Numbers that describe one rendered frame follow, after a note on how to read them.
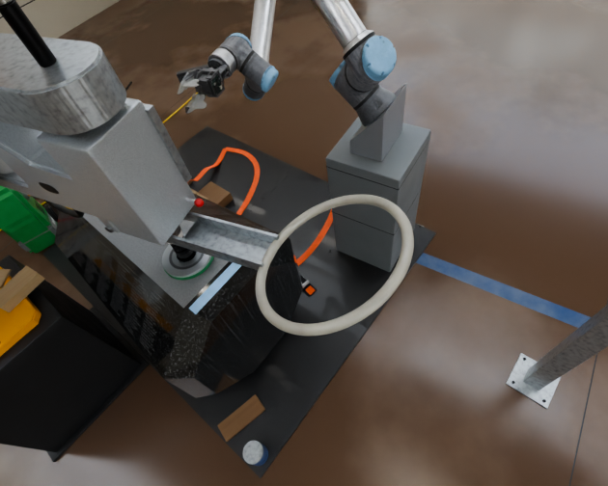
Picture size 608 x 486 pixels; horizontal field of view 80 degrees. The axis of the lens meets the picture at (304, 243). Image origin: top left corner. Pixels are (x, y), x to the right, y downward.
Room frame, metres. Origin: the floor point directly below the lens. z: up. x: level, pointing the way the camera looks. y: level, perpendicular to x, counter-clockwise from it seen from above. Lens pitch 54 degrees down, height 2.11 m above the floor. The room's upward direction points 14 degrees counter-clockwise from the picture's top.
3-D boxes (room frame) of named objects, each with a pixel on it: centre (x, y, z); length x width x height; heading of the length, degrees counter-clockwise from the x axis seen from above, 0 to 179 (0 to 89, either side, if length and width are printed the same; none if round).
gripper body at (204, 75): (1.23, 0.17, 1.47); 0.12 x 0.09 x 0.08; 146
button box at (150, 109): (1.00, 0.36, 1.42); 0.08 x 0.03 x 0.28; 55
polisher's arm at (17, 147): (1.18, 0.80, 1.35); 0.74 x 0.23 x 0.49; 55
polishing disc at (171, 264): (0.95, 0.48, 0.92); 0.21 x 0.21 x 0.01
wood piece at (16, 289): (1.08, 1.33, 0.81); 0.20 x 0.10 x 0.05; 138
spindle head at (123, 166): (0.99, 0.55, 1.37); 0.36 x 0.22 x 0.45; 55
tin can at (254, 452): (0.29, 0.48, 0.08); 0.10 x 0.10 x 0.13
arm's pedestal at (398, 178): (1.42, -0.49, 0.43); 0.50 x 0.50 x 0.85; 47
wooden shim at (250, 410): (0.48, 0.55, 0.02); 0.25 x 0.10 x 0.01; 117
